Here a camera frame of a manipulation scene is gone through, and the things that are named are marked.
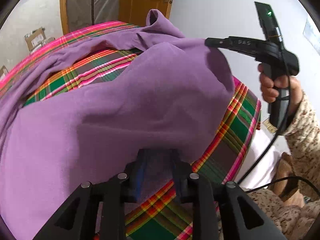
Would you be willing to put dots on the beige patterned left sleeve forearm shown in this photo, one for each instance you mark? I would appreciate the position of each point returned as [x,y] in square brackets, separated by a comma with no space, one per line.
[292,220]

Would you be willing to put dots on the colourful plaid bed sheet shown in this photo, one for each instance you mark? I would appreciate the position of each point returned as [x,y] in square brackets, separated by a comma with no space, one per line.
[158,217]

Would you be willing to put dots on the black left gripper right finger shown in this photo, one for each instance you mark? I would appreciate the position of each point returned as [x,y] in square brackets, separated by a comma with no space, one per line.
[180,174]

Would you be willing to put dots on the beige patterned right sleeve forearm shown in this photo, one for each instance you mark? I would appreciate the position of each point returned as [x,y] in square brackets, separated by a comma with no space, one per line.
[302,136]

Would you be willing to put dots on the person's right hand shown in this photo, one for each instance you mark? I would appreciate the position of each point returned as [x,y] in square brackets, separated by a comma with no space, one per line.
[269,92]

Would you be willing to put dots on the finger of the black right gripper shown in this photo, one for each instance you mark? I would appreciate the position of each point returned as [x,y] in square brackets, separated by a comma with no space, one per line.
[247,46]

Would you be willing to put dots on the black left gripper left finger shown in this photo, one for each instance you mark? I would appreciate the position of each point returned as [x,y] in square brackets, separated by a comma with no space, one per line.
[135,176]

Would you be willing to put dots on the purple fleece garment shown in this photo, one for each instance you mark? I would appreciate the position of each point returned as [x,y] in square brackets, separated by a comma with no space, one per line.
[173,95]

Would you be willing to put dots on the grey plastic door curtain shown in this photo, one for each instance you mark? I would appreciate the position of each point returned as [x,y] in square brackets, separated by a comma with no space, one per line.
[77,14]

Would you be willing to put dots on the brown cardboard box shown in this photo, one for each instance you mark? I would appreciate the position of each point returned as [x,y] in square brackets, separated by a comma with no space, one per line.
[37,39]

